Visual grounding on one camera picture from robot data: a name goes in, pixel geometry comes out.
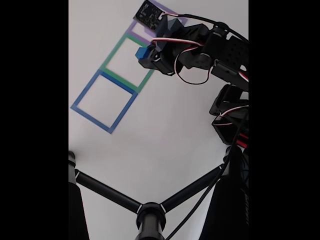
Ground green tape square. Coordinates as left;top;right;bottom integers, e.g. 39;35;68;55
99;32;156;94

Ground camera board with blue mount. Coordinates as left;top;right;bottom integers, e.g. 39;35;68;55
133;0;187;50

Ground purple tape square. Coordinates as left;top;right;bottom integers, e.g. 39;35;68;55
126;0;188;48

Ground black camera tripod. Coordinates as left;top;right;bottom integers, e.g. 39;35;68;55
68;144;249;240

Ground small blue cube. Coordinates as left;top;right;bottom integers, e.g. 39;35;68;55
135;46;151;61

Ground blue tape square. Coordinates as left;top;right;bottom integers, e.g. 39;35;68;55
70;69;139;135

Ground red clamp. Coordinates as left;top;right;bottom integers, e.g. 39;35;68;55
237;133;249;148

